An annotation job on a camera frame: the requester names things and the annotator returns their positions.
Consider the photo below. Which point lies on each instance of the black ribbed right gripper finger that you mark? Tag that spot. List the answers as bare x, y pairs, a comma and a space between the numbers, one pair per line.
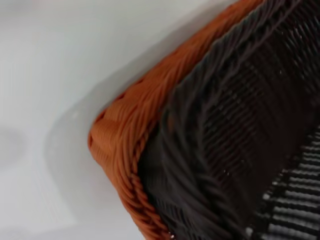
295, 200

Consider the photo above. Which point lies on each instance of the dark brown woven plastic basket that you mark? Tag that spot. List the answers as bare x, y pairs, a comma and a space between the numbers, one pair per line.
225, 125

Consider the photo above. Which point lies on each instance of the orange woven plastic basket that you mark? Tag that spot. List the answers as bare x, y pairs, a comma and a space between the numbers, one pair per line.
120, 130

